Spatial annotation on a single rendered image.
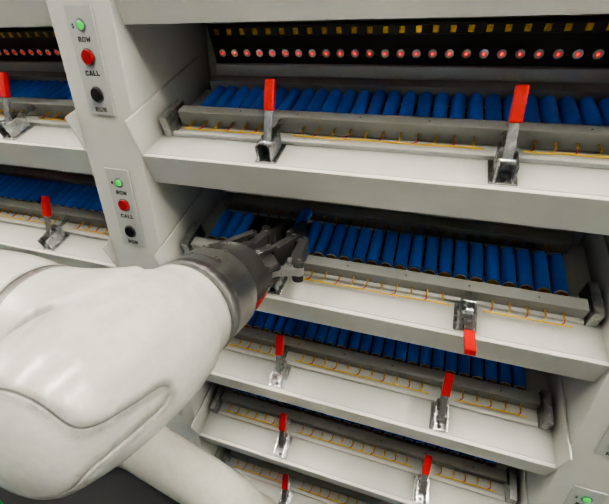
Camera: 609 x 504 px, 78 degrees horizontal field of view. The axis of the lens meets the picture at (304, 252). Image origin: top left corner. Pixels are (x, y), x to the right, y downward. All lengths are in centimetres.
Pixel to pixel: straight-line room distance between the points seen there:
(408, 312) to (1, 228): 78
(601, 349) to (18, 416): 56
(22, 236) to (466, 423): 84
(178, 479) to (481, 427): 44
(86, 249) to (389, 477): 69
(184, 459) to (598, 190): 52
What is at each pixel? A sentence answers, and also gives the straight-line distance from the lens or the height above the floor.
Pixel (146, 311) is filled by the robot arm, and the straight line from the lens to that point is 25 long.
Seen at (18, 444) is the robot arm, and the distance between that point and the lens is 24.
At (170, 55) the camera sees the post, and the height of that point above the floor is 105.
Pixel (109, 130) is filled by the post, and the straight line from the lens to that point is 59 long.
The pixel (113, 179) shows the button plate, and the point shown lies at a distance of 62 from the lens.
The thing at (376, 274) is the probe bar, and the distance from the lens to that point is 54.
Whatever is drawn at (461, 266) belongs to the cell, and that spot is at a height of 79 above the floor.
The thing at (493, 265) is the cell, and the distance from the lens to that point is 58.
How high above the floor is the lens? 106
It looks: 28 degrees down
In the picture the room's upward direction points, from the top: straight up
